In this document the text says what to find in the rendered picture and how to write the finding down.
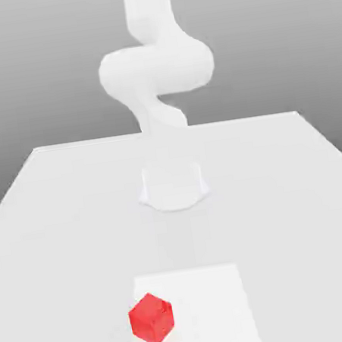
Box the small red cube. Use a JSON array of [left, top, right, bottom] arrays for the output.
[[125, 289, 178, 342]]

